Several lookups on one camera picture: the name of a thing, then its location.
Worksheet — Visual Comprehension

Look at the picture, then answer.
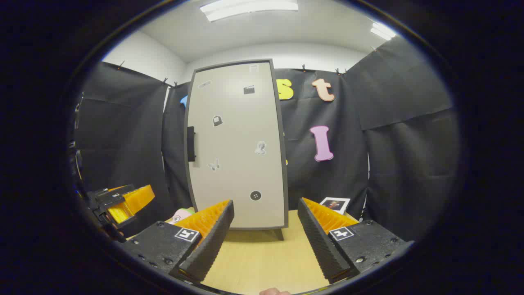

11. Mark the pink plush toy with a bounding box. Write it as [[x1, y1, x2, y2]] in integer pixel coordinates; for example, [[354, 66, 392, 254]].
[[171, 208, 195, 224]]

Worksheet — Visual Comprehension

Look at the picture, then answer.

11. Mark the dark grey cabinet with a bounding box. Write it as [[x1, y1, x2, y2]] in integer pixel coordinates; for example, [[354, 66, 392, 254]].
[[183, 59, 289, 241]]

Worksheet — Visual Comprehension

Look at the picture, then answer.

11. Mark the long ceiling light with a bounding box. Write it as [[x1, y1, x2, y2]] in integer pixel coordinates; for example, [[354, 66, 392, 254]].
[[200, 0, 298, 22]]

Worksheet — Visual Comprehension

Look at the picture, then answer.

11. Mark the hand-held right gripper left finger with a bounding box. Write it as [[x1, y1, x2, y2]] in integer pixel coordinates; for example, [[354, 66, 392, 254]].
[[122, 200, 235, 283]]

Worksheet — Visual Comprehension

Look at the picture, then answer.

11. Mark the black cabinet door handle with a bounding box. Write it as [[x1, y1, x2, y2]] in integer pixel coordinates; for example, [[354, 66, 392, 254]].
[[187, 126, 197, 162]]

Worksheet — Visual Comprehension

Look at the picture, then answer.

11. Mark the grey cabinet door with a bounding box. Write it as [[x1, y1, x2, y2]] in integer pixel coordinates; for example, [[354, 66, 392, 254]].
[[185, 61, 286, 229]]

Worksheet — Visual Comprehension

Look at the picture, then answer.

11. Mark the small ceiling light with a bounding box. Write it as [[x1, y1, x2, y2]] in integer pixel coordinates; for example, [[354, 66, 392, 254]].
[[370, 23, 397, 41]]

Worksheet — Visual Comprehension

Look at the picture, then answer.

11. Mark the black backdrop cloth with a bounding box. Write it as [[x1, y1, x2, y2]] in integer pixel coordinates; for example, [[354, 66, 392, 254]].
[[74, 36, 459, 242]]

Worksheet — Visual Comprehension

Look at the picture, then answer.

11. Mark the white book with portrait cover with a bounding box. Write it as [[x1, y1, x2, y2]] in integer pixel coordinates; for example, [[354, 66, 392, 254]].
[[319, 197, 351, 215]]

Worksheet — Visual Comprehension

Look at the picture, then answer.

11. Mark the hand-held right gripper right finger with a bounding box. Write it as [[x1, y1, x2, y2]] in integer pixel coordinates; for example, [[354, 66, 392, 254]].
[[297, 197, 410, 284]]

